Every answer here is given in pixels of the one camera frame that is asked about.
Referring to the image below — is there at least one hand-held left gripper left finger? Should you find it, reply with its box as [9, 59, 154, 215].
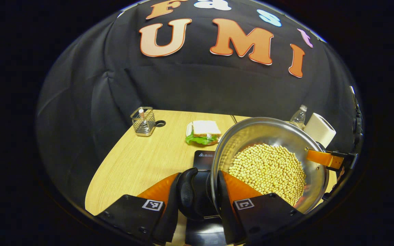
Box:
[94, 172, 182, 245]

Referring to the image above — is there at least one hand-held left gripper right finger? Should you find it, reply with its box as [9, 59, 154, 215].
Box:
[216, 170, 305, 245]

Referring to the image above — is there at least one black induction cooktop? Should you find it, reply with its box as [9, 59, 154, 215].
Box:
[185, 150, 228, 246]

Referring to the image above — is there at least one stainless steel pot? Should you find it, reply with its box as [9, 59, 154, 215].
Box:
[176, 117, 330, 221]

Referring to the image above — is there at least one white toaster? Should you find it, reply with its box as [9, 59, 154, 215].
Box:
[303, 113, 337, 148]

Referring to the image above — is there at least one clear plastic bottle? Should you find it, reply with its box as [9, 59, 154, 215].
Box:
[289, 105, 307, 129]

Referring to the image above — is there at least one pile of yellow soybeans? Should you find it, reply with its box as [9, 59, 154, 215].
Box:
[228, 143, 307, 206]

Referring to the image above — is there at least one sandwich with lettuce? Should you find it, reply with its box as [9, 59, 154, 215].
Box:
[185, 120, 222, 146]

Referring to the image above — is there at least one metal mesh holder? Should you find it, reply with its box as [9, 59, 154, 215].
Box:
[130, 107, 156, 137]

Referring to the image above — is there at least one black backdrop cloth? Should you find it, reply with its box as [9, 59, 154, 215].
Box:
[36, 0, 363, 209]

